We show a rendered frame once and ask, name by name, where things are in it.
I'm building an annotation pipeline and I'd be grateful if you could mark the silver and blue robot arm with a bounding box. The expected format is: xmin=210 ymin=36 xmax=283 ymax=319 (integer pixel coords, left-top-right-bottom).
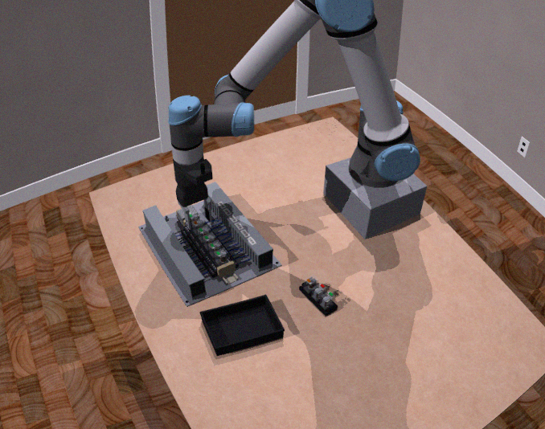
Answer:
xmin=168 ymin=0 xmax=420 ymax=188

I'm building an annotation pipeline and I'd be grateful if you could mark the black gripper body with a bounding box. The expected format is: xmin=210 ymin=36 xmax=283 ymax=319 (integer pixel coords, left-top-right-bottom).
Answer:
xmin=171 ymin=143 xmax=213 ymax=207

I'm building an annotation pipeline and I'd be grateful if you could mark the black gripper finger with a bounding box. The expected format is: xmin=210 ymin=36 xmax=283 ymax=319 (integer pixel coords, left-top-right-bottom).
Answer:
xmin=204 ymin=197 xmax=212 ymax=222
xmin=178 ymin=202 xmax=192 ymax=230

